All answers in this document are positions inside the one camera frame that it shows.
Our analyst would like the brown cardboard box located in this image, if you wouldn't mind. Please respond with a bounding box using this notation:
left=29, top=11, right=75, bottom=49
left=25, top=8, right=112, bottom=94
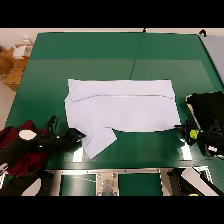
left=3, top=55, right=30, bottom=92

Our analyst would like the white T-shirt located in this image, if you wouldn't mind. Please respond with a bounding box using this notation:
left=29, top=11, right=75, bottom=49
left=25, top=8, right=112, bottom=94
left=64, top=78, right=182, bottom=160

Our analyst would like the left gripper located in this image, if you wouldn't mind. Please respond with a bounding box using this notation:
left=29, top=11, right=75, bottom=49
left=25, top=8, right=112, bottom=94
left=63, top=127, right=87, bottom=152

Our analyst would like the silver frame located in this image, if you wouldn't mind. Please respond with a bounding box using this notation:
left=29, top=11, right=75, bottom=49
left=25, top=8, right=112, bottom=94
left=45, top=166, right=214, bottom=197

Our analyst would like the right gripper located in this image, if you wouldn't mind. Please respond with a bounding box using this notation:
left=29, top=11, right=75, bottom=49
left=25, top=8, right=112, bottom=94
left=174, top=121, right=193, bottom=145

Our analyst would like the red garment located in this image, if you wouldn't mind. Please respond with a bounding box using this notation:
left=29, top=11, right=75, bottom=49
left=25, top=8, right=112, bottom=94
left=0, top=120, right=52, bottom=177

